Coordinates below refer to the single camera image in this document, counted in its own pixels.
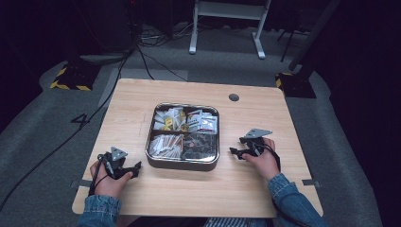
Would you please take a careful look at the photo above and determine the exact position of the pile of white red-label packets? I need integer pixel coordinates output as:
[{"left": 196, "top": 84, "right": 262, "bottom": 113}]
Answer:
[{"left": 185, "top": 109, "right": 219, "bottom": 135}]

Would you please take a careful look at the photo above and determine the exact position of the square metal compartment tray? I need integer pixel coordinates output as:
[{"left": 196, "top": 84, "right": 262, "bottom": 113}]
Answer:
[{"left": 145, "top": 102, "right": 220, "bottom": 172}]

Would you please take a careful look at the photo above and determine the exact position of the pile of white yellow packets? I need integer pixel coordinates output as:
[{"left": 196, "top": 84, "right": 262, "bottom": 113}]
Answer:
[{"left": 153, "top": 107, "right": 187, "bottom": 131}]

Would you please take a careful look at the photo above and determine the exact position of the person's right hand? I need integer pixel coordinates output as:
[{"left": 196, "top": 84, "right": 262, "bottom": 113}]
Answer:
[{"left": 241, "top": 138, "right": 281, "bottom": 183}]

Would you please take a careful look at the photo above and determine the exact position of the person's striped clothing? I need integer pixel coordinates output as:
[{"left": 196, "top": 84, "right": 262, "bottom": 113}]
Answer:
[{"left": 202, "top": 217, "right": 276, "bottom": 227}]

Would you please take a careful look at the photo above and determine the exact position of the right hand-held gripper black cable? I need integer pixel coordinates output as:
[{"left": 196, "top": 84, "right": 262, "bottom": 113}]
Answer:
[{"left": 259, "top": 143, "right": 305, "bottom": 227}]

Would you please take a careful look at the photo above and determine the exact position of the pile of black packets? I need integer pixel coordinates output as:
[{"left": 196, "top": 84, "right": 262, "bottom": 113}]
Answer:
[{"left": 181, "top": 131, "right": 219, "bottom": 162}]

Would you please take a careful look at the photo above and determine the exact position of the hand-held gripper black cable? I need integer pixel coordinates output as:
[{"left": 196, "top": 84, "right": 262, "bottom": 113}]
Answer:
[
  {"left": 88, "top": 153, "right": 110, "bottom": 197},
  {"left": 259, "top": 143, "right": 305, "bottom": 227}
]

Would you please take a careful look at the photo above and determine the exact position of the pile of white brown sachets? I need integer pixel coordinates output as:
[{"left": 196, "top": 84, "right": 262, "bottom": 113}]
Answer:
[{"left": 148, "top": 133, "right": 184, "bottom": 160}]

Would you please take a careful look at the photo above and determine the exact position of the long black floor cable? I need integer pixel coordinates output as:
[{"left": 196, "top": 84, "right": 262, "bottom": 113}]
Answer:
[{"left": 0, "top": 46, "right": 135, "bottom": 212}]

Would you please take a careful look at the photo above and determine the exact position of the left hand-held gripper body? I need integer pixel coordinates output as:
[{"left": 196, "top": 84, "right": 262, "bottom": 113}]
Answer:
[{"left": 97, "top": 146, "right": 131, "bottom": 181}]

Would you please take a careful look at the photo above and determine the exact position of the tangle of floor cables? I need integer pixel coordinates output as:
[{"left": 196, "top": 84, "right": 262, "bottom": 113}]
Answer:
[{"left": 138, "top": 22, "right": 202, "bottom": 48}]

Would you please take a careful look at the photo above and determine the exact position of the thin black floor cable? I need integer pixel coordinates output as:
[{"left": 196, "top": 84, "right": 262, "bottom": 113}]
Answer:
[{"left": 136, "top": 45, "right": 188, "bottom": 82}]

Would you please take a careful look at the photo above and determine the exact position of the left hand-held gripper black cable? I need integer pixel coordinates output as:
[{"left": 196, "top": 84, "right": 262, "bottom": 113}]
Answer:
[{"left": 88, "top": 153, "right": 110, "bottom": 197}]

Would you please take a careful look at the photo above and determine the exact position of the dark slanted stand pole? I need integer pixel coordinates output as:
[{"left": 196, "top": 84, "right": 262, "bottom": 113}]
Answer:
[{"left": 288, "top": 0, "right": 342, "bottom": 72}]

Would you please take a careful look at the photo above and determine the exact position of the black yellow striped stand base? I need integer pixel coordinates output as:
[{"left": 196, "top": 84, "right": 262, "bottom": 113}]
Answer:
[
  {"left": 49, "top": 63, "right": 96, "bottom": 93},
  {"left": 274, "top": 72, "right": 317, "bottom": 99}
]

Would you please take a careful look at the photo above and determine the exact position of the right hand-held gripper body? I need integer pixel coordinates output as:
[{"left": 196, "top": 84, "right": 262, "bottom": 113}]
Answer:
[{"left": 244, "top": 128, "right": 273, "bottom": 157}]

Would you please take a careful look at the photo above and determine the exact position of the person's left hand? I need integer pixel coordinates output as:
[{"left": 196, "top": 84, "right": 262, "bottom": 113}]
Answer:
[{"left": 89, "top": 160, "right": 134, "bottom": 198}]

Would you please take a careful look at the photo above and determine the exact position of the white metal stand frame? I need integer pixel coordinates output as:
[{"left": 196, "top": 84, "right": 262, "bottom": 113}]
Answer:
[{"left": 188, "top": 0, "right": 272, "bottom": 61}]

